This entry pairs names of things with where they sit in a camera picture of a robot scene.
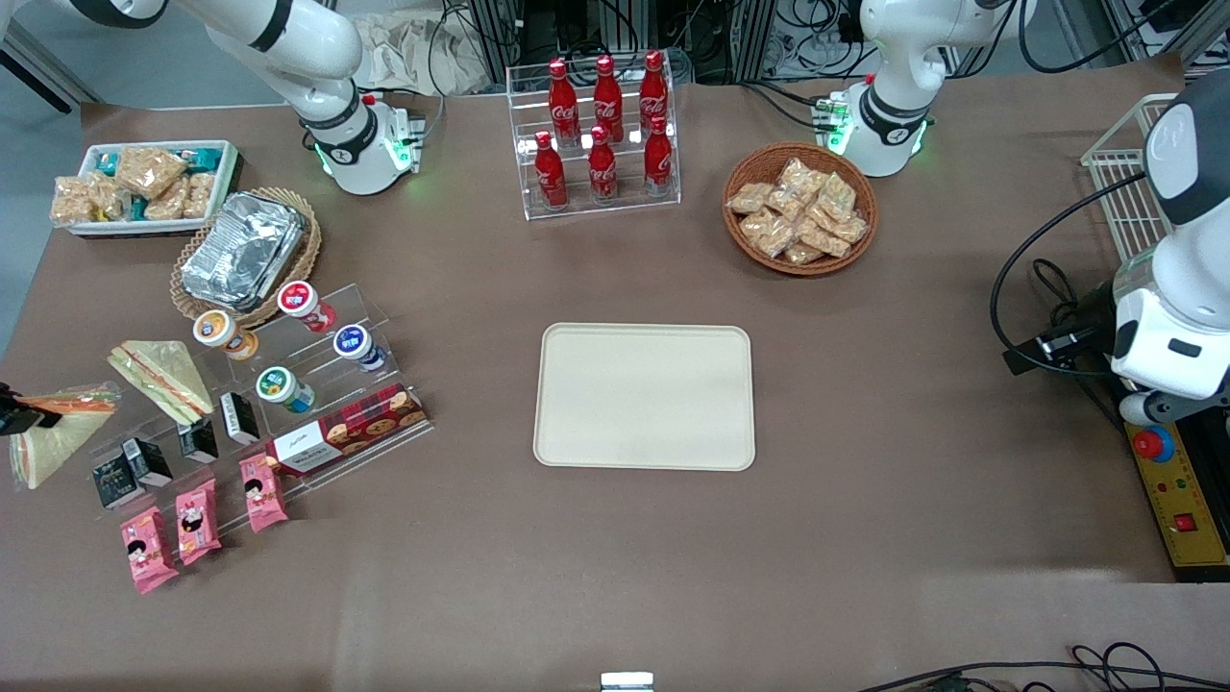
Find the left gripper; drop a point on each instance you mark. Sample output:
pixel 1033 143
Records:
pixel 1093 314

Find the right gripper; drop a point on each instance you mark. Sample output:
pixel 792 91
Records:
pixel 12 411

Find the sandwich with orange crust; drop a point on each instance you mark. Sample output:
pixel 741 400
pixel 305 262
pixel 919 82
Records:
pixel 53 442

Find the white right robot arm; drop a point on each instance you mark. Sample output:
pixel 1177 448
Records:
pixel 317 67

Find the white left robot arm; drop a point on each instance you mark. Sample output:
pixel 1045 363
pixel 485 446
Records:
pixel 898 58

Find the wrapped sandwich with lettuce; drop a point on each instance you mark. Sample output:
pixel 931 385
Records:
pixel 161 380

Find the beige plastic tray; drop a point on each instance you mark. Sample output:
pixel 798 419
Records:
pixel 644 396

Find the black tissue packet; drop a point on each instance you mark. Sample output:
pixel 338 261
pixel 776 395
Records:
pixel 199 439
pixel 147 461
pixel 115 479

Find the yellow emergency stop box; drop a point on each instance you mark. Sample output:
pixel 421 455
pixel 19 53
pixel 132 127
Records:
pixel 1182 509

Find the pink cartoon snack packet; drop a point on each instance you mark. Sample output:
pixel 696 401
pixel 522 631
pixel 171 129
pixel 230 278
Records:
pixel 261 492
pixel 197 519
pixel 147 550

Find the black packet with white label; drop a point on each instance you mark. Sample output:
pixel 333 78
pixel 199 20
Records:
pixel 238 416

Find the orange gum bottle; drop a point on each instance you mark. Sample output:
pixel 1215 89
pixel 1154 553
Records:
pixel 224 334

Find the clear rice crisp packet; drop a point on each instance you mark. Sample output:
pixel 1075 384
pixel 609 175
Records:
pixel 69 200
pixel 801 254
pixel 199 192
pixel 748 198
pixel 836 194
pixel 766 233
pixel 165 204
pixel 798 173
pixel 783 204
pixel 824 238
pixel 108 197
pixel 149 168

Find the green gum bottle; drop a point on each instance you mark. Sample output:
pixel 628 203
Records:
pixel 283 388

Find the aluminium foil container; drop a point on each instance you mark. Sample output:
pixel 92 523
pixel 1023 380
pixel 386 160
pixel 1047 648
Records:
pixel 240 250

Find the teal snack packet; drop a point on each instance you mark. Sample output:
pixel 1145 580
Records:
pixel 204 157
pixel 104 161

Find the clear acrylic tiered stand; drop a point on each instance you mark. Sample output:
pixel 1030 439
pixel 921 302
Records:
pixel 317 356

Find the red gum bottle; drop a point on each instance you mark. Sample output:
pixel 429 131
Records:
pixel 307 306

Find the white rectangular bin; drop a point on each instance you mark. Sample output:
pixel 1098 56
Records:
pixel 226 183

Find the flat wicker basket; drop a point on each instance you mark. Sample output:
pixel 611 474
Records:
pixel 303 269

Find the red plaid cookie box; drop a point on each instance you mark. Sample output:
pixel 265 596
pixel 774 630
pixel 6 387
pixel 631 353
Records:
pixel 351 430

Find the blue gum bottle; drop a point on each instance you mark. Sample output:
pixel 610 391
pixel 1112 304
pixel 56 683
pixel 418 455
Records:
pixel 358 347

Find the round brown wicker basket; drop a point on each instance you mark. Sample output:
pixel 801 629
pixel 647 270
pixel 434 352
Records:
pixel 745 245

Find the beige crumpled cloth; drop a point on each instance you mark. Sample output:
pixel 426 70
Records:
pixel 413 53

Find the red cola bottle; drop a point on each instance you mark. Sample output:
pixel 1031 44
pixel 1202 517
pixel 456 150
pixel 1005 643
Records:
pixel 562 101
pixel 550 173
pixel 658 159
pixel 607 96
pixel 602 165
pixel 653 91

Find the clear acrylic bottle rack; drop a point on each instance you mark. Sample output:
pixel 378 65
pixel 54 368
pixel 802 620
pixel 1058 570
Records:
pixel 625 207

